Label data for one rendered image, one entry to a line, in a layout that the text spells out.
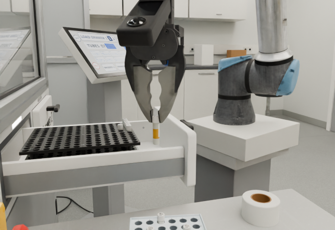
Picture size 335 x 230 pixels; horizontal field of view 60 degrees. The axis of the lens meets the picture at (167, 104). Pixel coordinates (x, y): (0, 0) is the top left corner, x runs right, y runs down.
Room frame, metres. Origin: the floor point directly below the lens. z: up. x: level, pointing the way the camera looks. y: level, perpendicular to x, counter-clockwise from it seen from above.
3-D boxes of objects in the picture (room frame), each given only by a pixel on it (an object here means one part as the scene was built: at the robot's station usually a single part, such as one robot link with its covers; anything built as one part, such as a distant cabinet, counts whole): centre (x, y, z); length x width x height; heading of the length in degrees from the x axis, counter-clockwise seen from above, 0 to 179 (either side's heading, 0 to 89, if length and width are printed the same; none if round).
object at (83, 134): (0.61, 0.19, 0.87); 0.22 x 0.18 x 0.06; 106
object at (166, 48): (0.47, 0.01, 1.12); 0.09 x 0.08 x 0.12; 169
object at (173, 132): (0.67, -0.01, 0.87); 0.29 x 0.02 x 0.11; 16
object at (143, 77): (0.47, 0.03, 1.01); 0.06 x 0.03 x 0.09; 169
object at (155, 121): (0.45, 0.02, 0.96); 0.01 x 0.01 x 0.05
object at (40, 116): (0.89, 0.39, 0.87); 0.29 x 0.02 x 0.11; 16
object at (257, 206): (0.52, -0.18, 0.78); 0.07 x 0.07 x 0.04
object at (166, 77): (0.47, 0.00, 1.01); 0.06 x 0.03 x 0.09; 169
